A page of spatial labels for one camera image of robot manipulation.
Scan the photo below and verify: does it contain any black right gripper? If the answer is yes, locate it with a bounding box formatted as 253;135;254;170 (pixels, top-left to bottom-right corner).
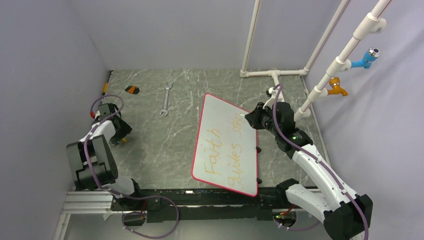
245;102;281;136

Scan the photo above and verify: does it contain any red-framed whiteboard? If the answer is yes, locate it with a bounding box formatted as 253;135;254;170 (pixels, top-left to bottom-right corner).
191;93;258;197

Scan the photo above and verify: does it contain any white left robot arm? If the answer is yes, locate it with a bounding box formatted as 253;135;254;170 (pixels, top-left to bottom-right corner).
65;103;144;210

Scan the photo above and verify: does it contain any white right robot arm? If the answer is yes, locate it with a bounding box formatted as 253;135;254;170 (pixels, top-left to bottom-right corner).
244;102;373;240

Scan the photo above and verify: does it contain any orange black tool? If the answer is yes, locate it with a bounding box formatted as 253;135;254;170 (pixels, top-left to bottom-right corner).
124;85;140;95

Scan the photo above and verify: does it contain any silver wrench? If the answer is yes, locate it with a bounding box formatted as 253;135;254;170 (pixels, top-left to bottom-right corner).
159;83;173;117

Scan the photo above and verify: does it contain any orange faucet valve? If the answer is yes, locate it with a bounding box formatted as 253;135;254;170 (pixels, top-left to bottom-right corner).
327;77;348;97

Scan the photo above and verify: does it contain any blue faucet valve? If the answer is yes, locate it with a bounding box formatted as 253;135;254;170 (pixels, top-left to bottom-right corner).
351;47;381;69

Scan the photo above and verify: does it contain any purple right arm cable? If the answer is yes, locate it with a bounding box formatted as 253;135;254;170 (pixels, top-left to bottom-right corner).
272;83;370;240

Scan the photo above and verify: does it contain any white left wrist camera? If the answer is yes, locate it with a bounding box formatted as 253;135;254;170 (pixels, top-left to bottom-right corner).
89;110;110;122

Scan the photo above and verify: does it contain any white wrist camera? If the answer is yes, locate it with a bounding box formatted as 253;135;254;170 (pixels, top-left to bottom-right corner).
264;85;285;108
89;110;110;122

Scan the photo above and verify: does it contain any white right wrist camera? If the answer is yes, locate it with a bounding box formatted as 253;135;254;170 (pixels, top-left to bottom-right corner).
264;85;285;108

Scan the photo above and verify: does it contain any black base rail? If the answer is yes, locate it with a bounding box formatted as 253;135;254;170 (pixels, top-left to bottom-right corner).
111;187;298;227

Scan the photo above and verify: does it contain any white PVC pipe frame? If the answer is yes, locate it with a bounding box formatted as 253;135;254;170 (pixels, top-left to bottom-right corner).
239;0;392;131

